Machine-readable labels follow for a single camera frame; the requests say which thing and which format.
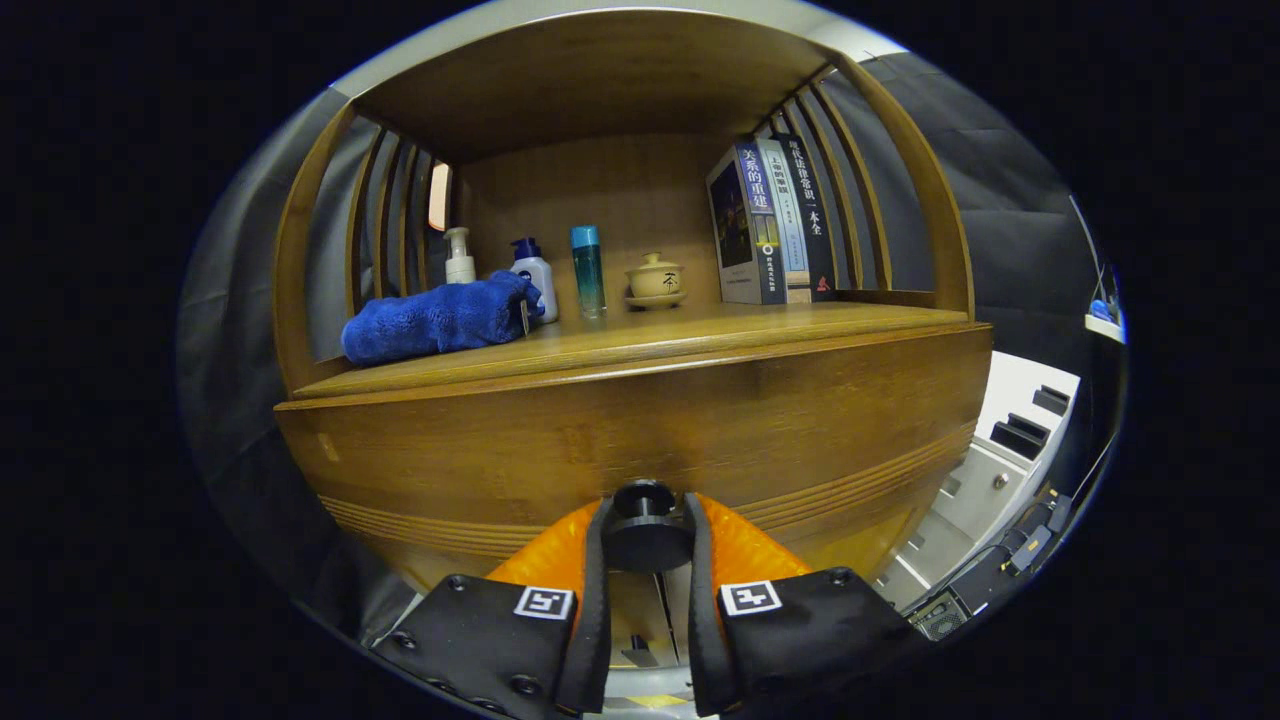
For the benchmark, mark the beige lidded tea cup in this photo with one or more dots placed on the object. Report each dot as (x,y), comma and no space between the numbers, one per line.
(655,280)

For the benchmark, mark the book with black spine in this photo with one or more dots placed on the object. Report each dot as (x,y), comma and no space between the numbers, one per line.
(815,230)

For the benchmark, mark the white pump bottle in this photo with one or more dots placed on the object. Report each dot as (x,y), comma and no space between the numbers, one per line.
(460,268)

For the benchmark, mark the teal clear bottle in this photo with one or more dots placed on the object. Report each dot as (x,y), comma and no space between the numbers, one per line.
(588,275)

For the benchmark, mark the yellow black floor tape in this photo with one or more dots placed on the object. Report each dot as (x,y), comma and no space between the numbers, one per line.
(655,701)

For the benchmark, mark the book with pale spine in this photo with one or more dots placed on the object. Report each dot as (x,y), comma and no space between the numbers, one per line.
(795,240)

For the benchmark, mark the black power adapter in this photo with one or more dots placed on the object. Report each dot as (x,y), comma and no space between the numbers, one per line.
(1056,512)

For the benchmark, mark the wooden countertop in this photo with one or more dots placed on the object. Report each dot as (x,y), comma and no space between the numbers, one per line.
(700,330)

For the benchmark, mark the white lotion bottle blue cap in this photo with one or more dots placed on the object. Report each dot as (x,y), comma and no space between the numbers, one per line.
(537,275)

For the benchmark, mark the blue folded towel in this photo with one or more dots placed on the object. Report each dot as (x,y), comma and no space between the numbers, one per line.
(430,320)

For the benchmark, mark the wooden drawer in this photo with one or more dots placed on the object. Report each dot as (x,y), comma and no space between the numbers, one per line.
(600,430)

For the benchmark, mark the book with blue spine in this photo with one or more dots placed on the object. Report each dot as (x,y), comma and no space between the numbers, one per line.
(745,220)

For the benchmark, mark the white drawer unit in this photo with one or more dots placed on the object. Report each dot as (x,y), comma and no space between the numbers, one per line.
(1010,470)

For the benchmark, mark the black vented box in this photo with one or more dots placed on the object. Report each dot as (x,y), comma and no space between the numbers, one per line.
(940,620)

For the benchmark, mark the dark adapter with orange label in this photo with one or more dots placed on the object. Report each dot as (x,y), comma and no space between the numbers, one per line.
(1028,550)

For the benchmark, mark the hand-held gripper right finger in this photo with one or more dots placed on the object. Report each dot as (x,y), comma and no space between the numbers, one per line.
(700,620)

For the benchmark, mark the small blue object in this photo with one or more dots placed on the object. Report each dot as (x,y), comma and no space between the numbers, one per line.
(1100,308)

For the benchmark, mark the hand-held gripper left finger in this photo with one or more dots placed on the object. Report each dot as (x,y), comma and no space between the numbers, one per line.
(597,600)

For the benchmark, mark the wooden cabinet with slatted shelf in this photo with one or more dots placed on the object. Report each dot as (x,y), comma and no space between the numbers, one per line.
(600,90)

